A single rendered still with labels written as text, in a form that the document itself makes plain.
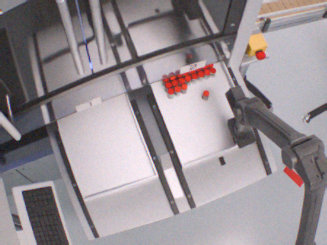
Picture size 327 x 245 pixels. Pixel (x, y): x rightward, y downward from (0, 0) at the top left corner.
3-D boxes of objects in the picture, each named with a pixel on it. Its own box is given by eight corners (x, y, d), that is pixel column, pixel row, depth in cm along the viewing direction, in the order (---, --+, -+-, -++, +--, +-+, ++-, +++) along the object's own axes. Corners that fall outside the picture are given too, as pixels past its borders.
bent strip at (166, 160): (159, 158, 170) (159, 154, 165) (168, 155, 171) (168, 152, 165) (174, 198, 167) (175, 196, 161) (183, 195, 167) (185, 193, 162)
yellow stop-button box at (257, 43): (239, 40, 173) (242, 32, 166) (256, 36, 174) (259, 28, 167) (249, 58, 172) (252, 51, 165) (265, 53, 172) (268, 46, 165)
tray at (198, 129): (144, 73, 178) (144, 69, 174) (215, 50, 180) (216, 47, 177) (182, 168, 170) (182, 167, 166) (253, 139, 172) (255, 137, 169)
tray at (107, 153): (53, 109, 174) (52, 106, 170) (121, 81, 177) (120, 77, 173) (85, 200, 166) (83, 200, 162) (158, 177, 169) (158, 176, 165)
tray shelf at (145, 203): (43, 115, 175) (42, 114, 173) (227, 49, 183) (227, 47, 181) (89, 240, 164) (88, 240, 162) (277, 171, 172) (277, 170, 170)
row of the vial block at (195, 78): (163, 87, 176) (163, 83, 172) (213, 71, 178) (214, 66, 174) (166, 93, 176) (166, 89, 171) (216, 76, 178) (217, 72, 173)
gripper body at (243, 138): (244, 115, 164) (247, 105, 157) (256, 143, 160) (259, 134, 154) (226, 122, 164) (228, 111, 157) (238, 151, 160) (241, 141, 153)
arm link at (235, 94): (238, 116, 143) (263, 108, 145) (222, 80, 147) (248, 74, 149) (232, 133, 154) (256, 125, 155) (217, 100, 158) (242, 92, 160)
